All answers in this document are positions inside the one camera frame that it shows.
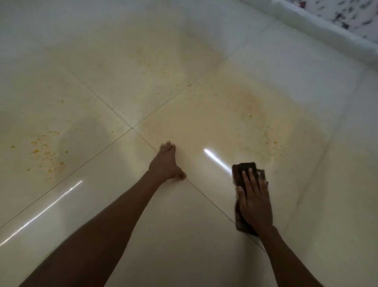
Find person's right hand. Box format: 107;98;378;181
236;168;274;235

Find person's left hand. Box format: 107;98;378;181
147;141;187;182

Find person's right forearm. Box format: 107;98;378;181
258;226;324;287

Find white raised ledge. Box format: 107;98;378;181
238;0;378;71

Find person's left forearm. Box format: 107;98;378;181
18;171;163;287

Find brown cleaning cloth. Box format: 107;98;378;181
232;162;269;236

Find white speckled patterned sheet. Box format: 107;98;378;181
272;0;378;41

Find scattered yellow food crumbs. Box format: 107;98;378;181
10;101;70;173
207;92;288;153

